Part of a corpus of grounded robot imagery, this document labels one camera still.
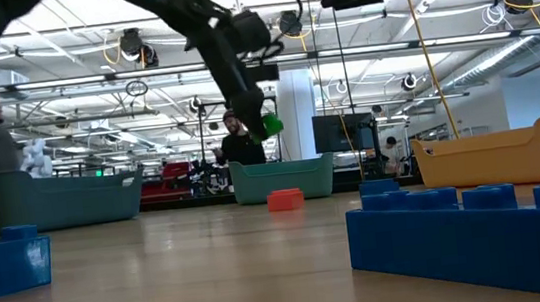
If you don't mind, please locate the long blue toy block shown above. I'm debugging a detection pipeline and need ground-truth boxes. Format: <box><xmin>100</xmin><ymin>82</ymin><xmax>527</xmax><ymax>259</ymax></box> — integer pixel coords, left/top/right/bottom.
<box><xmin>343</xmin><ymin>175</ymin><xmax>540</xmax><ymax>302</ymax></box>

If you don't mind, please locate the white robot figure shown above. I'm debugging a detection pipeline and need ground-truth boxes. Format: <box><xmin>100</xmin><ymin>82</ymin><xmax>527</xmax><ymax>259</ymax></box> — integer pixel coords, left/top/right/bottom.
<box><xmin>17</xmin><ymin>137</ymin><xmax>56</xmax><ymax>181</ymax></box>

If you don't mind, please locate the small blue toy block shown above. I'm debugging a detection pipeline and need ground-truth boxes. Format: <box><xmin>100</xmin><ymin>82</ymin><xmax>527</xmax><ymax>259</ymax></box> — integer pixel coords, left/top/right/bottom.
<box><xmin>358</xmin><ymin>177</ymin><xmax>401</xmax><ymax>198</ymax></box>

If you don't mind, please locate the small green toy block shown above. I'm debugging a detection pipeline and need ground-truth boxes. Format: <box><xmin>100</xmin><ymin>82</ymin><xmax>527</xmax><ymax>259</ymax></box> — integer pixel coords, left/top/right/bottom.
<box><xmin>248</xmin><ymin>112</ymin><xmax>286</xmax><ymax>146</ymax></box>

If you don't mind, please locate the silver ventilation duct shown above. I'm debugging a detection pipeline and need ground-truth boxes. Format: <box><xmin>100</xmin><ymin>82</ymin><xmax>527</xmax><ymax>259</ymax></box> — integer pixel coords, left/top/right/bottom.
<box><xmin>0</xmin><ymin>65</ymin><xmax>33</xmax><ymax>103</ymax></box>
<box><xmin>436</xmin><ymin>11</ymin><xmax>540</xmax><ymax>91</ymax></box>

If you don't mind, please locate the black robot equipment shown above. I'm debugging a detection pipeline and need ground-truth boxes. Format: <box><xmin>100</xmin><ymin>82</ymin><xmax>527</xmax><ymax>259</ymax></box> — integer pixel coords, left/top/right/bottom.
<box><xmin>189</xmin><ymin>155</ymin><xmax>233</xmax><ymax>199</ymax></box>

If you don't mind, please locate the red cart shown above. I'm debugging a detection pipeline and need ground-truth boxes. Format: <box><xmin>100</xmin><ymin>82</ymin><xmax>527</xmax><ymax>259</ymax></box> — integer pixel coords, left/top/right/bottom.
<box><xmin>138</xmin><ymin>160</ymin><xmax>196</xmax><ymax>205</ymax></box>

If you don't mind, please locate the thin yellow hanging cable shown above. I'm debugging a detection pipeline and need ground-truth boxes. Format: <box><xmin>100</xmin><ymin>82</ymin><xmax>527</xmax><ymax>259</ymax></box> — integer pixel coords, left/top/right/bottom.
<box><xmin>275</xmin><ymin>9</ymin><xmax>368</xmax><ymax>189</ymax></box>

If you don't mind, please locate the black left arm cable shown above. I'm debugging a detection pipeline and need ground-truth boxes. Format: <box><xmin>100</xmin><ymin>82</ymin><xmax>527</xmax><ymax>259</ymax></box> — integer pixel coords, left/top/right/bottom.
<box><xmin>188</xmin><ymin>0</ymin><xmax>310</xmax><ymax>68</ymax></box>

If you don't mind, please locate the yellow plastic bin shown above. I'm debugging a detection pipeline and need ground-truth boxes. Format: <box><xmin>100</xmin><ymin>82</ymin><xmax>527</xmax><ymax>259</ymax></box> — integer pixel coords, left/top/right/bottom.
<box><xmin>408</xmin><ymin>115</ymin><xmax>540</xmax><ymax>196</ymax></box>

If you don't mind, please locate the black monitor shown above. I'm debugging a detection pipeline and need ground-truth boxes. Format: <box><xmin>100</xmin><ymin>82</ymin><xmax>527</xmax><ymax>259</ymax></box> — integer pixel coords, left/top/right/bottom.
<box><xmin>311</xmin><ymin>110</ymin><xmax>376</xmax><ymax>156</ymax></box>

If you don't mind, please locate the black monitor cart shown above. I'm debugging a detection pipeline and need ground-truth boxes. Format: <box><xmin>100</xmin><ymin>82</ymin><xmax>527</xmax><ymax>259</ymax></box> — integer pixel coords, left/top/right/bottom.
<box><xmin>354</xmin><ymin>115</ymin><xmax>422</xmax><ymax>183</ymax></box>

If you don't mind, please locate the long ceiling light bar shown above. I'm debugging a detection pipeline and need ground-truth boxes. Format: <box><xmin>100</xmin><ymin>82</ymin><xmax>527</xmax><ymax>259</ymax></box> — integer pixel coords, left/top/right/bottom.
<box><xmin>0</xmin><ymin>26</ymin><xmax>540</xmax><ymax>95</ymax></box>

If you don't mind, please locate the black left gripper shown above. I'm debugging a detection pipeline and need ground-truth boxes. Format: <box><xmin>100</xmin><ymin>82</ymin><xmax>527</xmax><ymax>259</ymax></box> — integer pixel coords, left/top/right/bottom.
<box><xmin>194</xmin><ymin>21</ymin><xmax>270</xmax><ymax>148</ymax></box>

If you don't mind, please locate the white building pillar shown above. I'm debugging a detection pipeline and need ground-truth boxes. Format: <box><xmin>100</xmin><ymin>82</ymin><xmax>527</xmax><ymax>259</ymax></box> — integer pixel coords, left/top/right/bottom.
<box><xmin>274</xmin><ymin>68</ymin><xmax>322</xmax><ymax>164</ymax></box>

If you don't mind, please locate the black cable loop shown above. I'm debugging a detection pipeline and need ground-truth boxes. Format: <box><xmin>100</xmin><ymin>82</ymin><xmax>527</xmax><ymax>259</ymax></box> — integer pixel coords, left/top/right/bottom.
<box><xmin>124</xmin><ymin>77</ymin><xmax>151</xmax><ymax>100</ymax></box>

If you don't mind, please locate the black table frame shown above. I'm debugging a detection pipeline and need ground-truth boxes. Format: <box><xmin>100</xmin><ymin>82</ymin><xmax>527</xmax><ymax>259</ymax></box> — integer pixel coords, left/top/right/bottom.
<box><xmin>0</xmin><ymin>170</ymin><xmax>424</xmax><ymax>232</ymax></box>

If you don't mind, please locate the small black cable reel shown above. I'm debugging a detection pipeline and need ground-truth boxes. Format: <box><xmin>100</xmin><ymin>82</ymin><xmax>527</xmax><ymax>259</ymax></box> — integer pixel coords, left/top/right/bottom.
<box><xmin>187</xmin><ymin>95</ymin><xmax>205</xmax><ymax>115</ymax></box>
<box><xmin>400</xmin><ymin>71</ymin><xmax>420</xmax><ymax>93</ymax></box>

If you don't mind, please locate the black hanging cable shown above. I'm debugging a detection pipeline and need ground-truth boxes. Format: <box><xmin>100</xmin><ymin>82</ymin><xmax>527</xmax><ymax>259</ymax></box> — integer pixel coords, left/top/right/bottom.
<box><xmin>328</xmin><ymin>7</ymin><xmax>356</xmax><ymax>117</ymax></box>

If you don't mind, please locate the white cable coil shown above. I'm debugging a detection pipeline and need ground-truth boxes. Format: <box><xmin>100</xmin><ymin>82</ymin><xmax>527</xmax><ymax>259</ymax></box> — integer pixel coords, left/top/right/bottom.
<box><xmin>479</xmin><ymin>3</ymin><xmax>510</xmax><ymax>34</ymax></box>

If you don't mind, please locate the short blue toy block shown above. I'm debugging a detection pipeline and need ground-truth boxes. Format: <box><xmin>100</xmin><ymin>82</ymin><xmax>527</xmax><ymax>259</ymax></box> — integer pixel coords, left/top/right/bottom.
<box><xmin>0</xmin><ymin>222</ymin><xmax>57</xmax><ymax>302</ymax></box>

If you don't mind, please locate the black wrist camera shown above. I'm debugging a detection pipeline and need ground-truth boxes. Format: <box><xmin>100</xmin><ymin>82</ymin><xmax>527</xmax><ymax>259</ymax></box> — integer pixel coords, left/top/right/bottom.
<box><xmin>244</xmin><ymin>62</ymin><xmax>282</xmax><ymax>85</ymax></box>

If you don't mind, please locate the thick yellow hanging cable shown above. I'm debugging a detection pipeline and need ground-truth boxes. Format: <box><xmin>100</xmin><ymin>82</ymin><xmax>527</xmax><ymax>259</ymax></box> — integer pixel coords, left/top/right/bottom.
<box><xmin>402</xmin><ymin>0</ymin><xmax>462</xmax><ymax>144</ymax></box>

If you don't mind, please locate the blue plastic bin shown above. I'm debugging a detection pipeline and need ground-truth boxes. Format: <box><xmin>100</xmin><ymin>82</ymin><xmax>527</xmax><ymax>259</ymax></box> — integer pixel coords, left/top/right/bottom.
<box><xmin>0</xmin><ymin>156</ymin><xmax>151</xmax><ymax>237</ymax></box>

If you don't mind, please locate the teal green plastic bin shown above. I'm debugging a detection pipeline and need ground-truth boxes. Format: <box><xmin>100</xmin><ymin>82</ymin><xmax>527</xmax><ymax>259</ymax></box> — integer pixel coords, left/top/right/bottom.
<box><xmin>228</xmin><ymin>150</ymin><xmax>339</xmax><ymax>208</ymax></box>

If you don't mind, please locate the orange toy block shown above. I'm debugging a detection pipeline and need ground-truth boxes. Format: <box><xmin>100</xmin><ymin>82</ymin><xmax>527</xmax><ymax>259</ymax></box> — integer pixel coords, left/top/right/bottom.
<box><xmin>265</xmin><ymin>186</ymin><xmax>306</xmax><ymax>214</ymax></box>

